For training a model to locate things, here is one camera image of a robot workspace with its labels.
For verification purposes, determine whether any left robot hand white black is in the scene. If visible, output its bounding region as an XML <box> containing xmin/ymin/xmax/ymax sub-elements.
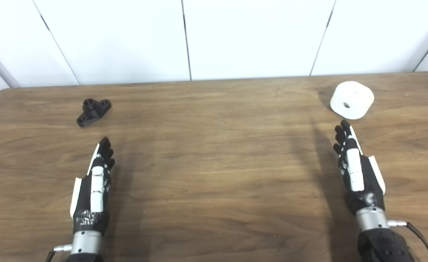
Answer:
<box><xmin>70</xmin><ymin>137</ymin><xmax>115</xmax><ymax>235</ymax></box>

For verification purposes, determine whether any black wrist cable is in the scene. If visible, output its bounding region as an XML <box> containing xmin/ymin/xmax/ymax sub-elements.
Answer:
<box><xmin>46</xmin><ymin>245</ymin><xmax>72</xmax><ymax>262</ymax></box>
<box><xmin>387</xmin><ymin>220</ymin><xmax>428</xmax><ymax>262</ymax></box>

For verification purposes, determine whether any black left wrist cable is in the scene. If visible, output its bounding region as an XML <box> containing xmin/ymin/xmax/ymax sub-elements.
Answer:
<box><xmin>46</xmin><ymin>245</ymin><xmax>72</xmax><ymax>262</ymax></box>

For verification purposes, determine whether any black flanged holder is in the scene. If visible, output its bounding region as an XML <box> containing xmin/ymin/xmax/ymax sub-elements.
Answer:
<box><xmin>76</xmin><ymin>99</ymin><xmax>112</xmax><ymax>127</ymax></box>

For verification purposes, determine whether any round white piece with holes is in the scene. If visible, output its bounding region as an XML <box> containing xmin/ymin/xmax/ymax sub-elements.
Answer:
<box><xmin>330</xmin><ymin>81</ymin><xmax>375</xmax><ymax>120</ymax></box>

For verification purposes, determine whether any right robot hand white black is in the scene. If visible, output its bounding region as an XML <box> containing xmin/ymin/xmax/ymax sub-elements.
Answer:
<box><xmin>333</xmin><ymin>120</ymin><xmax>386</xmax><ymax>216</ymax></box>

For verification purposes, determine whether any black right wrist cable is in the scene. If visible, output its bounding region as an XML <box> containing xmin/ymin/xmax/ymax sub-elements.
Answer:
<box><xmin>387</xmin><ymin>220</ymin><xmax>428</xmax><ymax>262</ymax></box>

